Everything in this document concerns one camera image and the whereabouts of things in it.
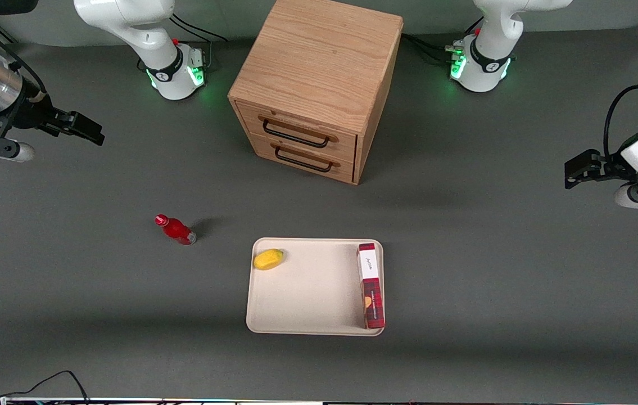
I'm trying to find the black metal drawer handle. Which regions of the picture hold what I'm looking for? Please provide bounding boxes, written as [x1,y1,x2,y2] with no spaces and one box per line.
[270,143,341,173]
[258,115,340,150]

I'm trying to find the black left arm base cables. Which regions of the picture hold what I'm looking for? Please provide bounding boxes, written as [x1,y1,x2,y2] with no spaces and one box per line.
[401,16,486,64]

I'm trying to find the yellow lemon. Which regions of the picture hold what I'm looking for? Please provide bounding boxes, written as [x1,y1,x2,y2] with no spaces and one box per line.
[253,248,286,271]

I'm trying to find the red plaid cookie box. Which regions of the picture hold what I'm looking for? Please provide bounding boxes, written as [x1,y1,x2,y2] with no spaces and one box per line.
[356,242,387,330]

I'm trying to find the thin black cable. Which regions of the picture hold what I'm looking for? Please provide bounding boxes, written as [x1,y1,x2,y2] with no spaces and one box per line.
[0,370,92,405]

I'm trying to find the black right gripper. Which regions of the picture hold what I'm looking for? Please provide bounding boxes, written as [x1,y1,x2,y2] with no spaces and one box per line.
[11,93,106,146]

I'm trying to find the black right arm base cables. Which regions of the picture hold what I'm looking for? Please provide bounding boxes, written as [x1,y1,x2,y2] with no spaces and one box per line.
[169,12,229,73]

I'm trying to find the black arm base cables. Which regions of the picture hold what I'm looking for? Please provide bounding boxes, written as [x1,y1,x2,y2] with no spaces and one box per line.
[169,12,229,73]
[401,16,486,64]

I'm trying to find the black right arm wrist cable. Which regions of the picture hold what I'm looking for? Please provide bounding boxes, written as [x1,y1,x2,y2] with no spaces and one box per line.
[0,16,48,96]

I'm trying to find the wooden two-drawer cabinet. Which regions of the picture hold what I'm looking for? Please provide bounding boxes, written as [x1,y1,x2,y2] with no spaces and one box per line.
[228,0,404,186]

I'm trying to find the beige plastic tray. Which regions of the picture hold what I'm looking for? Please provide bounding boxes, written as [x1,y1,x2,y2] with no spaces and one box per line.
[246,237,385,337]

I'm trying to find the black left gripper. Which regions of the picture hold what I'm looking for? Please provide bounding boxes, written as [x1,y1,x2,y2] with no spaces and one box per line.
[564,148,638,190]

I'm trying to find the wooden drawer front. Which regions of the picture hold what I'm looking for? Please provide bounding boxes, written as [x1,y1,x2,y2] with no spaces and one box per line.
[235,101,359,164]
[246,133,357,185]

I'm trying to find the red coke bottle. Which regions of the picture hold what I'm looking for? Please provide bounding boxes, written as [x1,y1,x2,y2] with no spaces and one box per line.
[154,213,198,246]

